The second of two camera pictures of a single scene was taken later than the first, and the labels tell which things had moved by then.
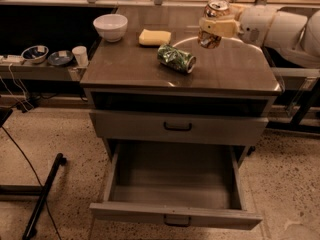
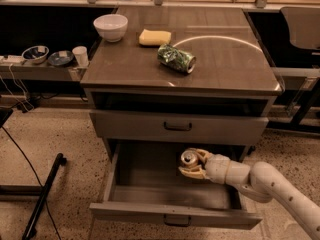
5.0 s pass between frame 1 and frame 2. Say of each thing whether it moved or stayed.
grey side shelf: stayed
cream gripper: moved
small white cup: stayed
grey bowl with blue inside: stayed
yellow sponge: stayed
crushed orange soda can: moved
